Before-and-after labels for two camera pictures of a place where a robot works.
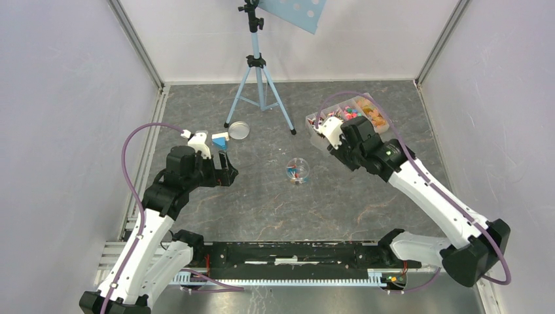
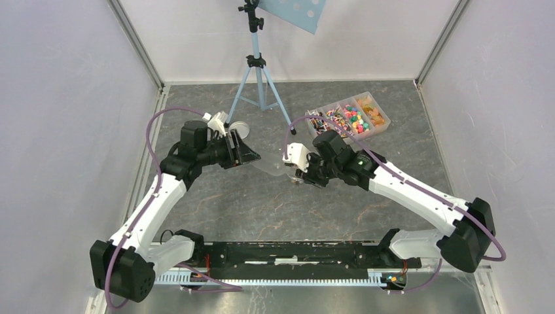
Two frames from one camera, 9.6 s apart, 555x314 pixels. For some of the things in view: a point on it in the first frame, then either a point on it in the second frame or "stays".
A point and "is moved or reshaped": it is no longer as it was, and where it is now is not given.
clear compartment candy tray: x=363 y=106 stays
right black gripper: x=339 y=154 → x=309 y=176
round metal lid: x=239 y=130 stays
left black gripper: x=224 y=176 → x=241 y=154
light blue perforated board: x=304 y=14 stays
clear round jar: x=298 y=167 is moved or reshaped
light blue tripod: x=256 y=59 stays
